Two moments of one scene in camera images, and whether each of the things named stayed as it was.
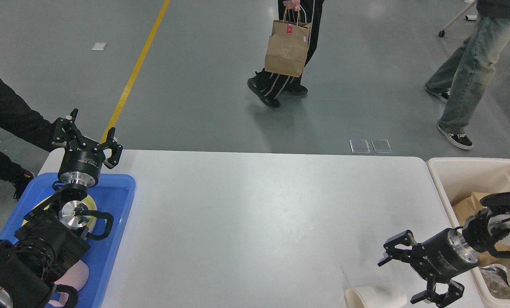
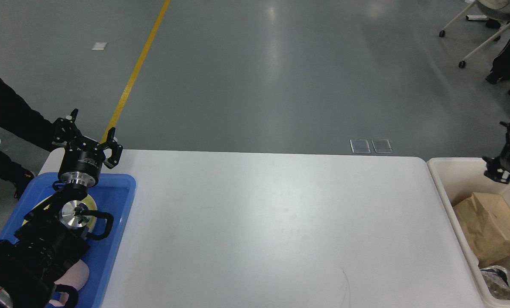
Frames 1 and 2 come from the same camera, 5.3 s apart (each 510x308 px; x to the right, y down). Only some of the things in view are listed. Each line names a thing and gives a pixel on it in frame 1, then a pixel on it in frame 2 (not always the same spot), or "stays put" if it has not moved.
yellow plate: (86, 199) stays put
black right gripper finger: (455, 290) → (494, 171)
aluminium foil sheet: (496, 277) stays put
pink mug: (76, 277) stays put
